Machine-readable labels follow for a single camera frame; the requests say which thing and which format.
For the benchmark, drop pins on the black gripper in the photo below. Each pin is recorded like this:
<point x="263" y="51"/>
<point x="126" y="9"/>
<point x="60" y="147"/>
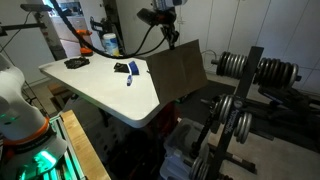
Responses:
<point x="166" y="18"/>

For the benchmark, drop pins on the brown paper bag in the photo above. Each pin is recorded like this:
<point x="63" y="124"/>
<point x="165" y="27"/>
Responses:
<point x="176" y="71"/>

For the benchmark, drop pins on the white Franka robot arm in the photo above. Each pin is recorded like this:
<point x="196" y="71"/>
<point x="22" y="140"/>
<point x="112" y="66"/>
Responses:
<point x="16" y="110"/>

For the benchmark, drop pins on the blue white hand brush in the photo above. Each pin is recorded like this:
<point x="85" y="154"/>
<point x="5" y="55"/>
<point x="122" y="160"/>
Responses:
<point x="133" y="67"/>

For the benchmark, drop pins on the white wipes canister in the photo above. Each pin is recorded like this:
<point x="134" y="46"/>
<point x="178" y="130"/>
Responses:
<point x="111" y="43"/>

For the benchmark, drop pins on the grey weight plate stack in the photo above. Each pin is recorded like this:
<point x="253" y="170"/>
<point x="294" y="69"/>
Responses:
<point x="199" y="169"/>
<point x="231" y="65"/>
<point x="276" y="71"/>
<point x="225" y="108"/>
<point x="244" y="128"/>

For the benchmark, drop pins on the black rubber floor mat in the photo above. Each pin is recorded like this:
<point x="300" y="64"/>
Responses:
<point x="213" y="90"/>

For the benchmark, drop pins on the red container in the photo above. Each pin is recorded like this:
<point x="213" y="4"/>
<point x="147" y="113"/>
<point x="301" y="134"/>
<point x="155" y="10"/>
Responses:
<point x="168" y="118"/>

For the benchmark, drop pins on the black weight rack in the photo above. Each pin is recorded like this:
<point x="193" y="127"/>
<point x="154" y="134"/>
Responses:
<point x="248" y="73"/>

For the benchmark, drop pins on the orange power drill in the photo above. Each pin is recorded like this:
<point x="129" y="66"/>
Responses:
<point x="85" y="50"/>

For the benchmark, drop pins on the clear plastic storage bin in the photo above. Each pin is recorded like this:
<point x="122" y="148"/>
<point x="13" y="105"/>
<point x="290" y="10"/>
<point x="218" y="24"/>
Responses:
<point x="181" y="136"/>

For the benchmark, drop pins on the large crumpled black cloth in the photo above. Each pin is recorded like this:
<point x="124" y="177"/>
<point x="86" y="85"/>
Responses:
<point x="76" y="62"/>

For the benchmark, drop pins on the white drawer cabinet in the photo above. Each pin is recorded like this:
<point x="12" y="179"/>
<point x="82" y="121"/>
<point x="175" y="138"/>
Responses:
<point x="68" y="33"/>

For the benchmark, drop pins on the grey perforated panel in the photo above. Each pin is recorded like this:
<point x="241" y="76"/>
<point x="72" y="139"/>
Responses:
<point x="113" y="140"/>

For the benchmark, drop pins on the brown cardboard box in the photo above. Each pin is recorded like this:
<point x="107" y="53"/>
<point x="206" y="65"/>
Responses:
<point x="56" y="91"/>

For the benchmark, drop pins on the black weight bench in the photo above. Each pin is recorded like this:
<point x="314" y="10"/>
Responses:
<point x="286" y="100"/>

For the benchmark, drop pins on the wooden plank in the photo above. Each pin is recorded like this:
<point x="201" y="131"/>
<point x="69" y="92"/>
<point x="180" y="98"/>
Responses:
<point x="83" y="146"/>

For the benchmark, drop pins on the white wall switch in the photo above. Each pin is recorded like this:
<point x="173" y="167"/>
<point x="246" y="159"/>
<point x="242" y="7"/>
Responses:
<point x="180" y="20"/>

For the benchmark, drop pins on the dark vertical post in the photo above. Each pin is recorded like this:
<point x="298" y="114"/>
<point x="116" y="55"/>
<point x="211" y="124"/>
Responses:
<point x="115" y="16"/>

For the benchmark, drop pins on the black clamp mount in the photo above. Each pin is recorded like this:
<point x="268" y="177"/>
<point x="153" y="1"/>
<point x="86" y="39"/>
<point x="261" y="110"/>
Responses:
<point x="100" y="26"/>

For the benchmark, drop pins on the grey metal post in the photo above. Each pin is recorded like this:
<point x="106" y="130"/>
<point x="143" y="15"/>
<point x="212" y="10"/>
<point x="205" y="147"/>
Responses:
<point x="55" y="40"/>

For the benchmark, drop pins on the black camera bar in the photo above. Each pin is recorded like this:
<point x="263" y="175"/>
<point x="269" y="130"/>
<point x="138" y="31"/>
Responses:
<point x="35" y="7"/>

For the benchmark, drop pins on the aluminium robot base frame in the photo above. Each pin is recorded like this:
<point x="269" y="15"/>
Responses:
<point x="66" y="166"/>

